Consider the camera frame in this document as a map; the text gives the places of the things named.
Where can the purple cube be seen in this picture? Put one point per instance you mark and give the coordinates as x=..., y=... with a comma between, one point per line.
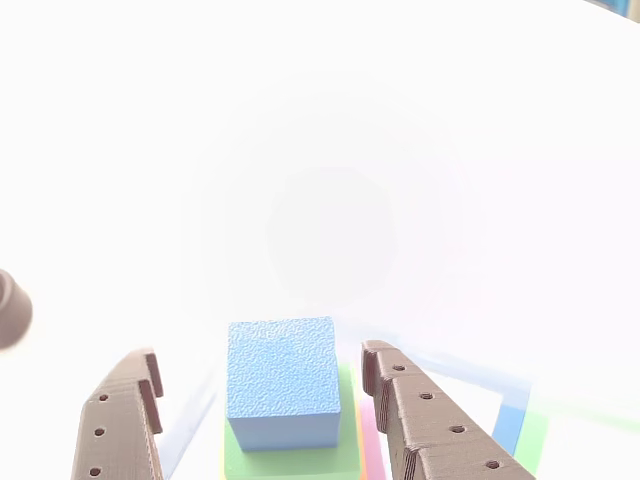
x=374, y=445

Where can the orange cube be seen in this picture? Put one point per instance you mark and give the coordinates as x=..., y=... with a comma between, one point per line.
x=362, y=450

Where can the green cube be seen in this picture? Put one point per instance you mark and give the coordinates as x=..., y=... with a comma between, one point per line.
x=300, y=462

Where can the small blue cube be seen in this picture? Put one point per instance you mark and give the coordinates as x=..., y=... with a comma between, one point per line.
x=282, y=370

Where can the blue tape square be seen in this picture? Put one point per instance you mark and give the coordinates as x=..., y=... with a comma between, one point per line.
x=510, y=425

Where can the green tape square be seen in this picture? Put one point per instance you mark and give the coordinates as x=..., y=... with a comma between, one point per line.
x=532, y=440

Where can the black tripod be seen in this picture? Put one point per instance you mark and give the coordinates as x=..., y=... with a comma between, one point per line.
x=12, y=310

